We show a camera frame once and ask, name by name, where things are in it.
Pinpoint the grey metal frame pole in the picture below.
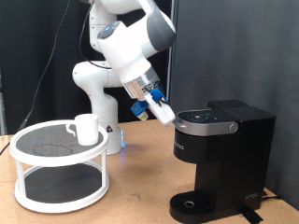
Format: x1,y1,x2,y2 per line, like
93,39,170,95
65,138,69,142
164,0,178,119

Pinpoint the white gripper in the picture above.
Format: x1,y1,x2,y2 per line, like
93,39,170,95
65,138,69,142
143,92,177,129

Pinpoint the white ceramic mug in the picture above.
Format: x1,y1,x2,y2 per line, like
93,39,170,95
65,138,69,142
65,113,100,147

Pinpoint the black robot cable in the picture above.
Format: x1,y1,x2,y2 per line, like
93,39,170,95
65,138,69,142
0,0,171,156

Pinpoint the black curtain backdrop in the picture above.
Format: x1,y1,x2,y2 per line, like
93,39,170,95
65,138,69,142
0,0,173,135

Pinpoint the black Keurig coffee machine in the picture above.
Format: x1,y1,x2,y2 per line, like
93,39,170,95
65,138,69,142
169,99,277,224

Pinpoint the white two-tier turntable stand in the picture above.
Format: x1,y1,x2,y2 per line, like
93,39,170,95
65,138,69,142
8,119,110,215

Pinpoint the blue mounted wrist camera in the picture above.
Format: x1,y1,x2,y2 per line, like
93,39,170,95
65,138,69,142
130,99,150,122

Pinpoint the blue cable clip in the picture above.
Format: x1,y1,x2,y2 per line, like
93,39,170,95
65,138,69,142
149,88,164,103

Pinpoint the black power cord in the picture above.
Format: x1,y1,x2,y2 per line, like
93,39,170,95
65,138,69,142
261,190,283,202

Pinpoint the black tape strip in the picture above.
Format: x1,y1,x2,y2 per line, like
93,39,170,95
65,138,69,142
238,204,264,224

